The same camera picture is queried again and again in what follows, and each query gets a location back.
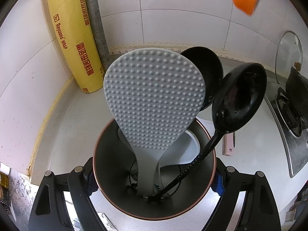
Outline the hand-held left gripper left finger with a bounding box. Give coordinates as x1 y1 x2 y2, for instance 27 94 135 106
28 166 107 231

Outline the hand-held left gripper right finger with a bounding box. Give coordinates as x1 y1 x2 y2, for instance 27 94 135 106
212 166 281 231

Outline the grey pipe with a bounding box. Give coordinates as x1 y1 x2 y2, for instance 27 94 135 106
83 0 110 77

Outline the stainless steel gas stove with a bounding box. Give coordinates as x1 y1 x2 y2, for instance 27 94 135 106
263 93 308 179

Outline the black device with dots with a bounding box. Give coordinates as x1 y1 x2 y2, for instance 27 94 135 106
0 192 10 216

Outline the white printed plastic spoon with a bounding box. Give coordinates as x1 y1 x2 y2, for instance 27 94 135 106
117 128 201 196

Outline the black spoon with twisted handle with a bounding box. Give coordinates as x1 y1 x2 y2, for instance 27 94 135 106
180 46 224 112
147 63 267 201

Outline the white rice paddle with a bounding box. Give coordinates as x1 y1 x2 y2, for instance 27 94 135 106
103 48 205 196

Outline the red utensil canister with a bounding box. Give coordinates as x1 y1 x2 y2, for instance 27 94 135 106
93 118 217 220

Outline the yellow cling wrap roll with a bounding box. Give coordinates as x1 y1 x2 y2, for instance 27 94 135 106
46 0 104 94

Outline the pink handled knife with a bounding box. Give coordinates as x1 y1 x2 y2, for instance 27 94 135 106
222 132 235 156

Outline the glass pot lid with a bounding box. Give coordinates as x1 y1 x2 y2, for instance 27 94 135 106
275 30 303 85

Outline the black pot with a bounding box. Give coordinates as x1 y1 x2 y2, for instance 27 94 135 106
285 65 308 101

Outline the black stove grate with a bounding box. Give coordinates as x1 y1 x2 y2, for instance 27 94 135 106
274 87 308 137

